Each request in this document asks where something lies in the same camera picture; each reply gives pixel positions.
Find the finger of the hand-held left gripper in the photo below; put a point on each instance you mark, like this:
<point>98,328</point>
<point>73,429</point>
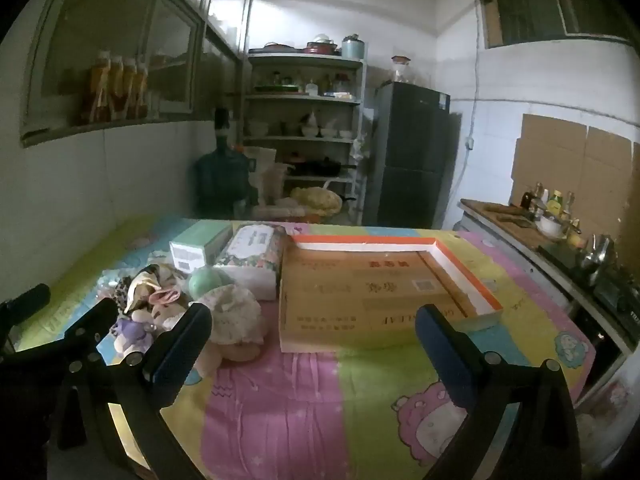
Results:
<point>27,300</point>
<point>85,322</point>

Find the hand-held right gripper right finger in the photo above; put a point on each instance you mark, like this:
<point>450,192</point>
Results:
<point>445,360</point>

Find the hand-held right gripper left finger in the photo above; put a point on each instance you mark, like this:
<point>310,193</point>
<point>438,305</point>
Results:
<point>177,360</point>

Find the green round sponge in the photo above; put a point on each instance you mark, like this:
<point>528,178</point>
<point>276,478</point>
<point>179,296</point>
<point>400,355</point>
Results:
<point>206,282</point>

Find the orange rimmed cardboard tray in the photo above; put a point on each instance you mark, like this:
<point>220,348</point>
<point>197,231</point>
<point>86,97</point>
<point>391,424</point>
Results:
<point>350,300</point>

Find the pink hair band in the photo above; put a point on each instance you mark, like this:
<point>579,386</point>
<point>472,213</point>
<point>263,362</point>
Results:
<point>167,296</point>

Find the cream patterned silk scarf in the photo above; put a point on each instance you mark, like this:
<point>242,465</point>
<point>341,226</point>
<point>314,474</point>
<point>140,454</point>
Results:
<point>146,280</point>

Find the mint green box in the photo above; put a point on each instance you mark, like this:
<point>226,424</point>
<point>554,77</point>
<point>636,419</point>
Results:
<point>197,245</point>

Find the floral tissue pack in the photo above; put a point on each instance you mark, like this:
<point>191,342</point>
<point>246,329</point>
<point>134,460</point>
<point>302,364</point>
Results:
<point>250,255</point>

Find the kitchen counter cabinet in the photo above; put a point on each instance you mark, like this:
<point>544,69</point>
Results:
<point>480,210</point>

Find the white bowl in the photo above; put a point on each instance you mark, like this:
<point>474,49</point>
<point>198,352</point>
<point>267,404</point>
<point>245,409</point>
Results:
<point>550,225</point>

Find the black gas stove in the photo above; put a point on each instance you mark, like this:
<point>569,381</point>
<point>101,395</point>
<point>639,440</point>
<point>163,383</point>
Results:
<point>610,285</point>

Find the metal kettle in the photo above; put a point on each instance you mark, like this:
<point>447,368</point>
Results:
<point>595,255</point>

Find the blue water jug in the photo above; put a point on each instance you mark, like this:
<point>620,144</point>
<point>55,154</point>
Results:
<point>220,180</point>

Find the row of condiment bottles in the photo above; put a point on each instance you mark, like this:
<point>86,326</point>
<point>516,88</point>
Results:
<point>552,205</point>

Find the translucent plastic bag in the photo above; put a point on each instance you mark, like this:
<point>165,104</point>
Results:
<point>275,182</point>

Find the yellow round bundle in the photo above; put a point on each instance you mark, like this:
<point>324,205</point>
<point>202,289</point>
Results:
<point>316,199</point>

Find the white paper sack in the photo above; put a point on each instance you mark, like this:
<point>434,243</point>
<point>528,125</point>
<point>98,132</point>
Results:
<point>261,170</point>

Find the black refrigerator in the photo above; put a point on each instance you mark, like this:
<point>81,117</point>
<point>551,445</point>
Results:
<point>415,150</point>

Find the orange liquid bottle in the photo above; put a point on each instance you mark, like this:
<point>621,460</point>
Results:
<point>97,91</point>
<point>129,87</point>
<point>115,89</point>
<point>142,85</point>

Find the black frying pan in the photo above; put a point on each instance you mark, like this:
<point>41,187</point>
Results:
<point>320,166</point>

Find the black water pump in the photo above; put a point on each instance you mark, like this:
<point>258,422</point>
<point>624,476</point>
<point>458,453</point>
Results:
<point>222,127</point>

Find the white metal shelf rack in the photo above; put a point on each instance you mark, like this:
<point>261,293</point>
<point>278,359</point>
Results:
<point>305,100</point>

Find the glass jar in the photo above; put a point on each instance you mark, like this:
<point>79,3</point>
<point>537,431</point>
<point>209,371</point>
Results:
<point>402,70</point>

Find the teal pot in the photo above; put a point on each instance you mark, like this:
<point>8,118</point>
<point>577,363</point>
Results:
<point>352,47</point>

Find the red pot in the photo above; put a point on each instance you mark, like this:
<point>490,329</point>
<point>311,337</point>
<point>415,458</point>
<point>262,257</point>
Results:
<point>320,46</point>

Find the barred window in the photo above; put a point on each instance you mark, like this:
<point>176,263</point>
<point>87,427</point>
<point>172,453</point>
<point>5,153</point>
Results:
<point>530,5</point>

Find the cardboard wall sheets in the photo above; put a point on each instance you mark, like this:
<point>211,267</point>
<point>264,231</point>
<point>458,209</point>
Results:
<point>560,155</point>

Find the glass door wall cabinet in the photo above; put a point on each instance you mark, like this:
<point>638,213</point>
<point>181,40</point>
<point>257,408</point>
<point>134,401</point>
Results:
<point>115,45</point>

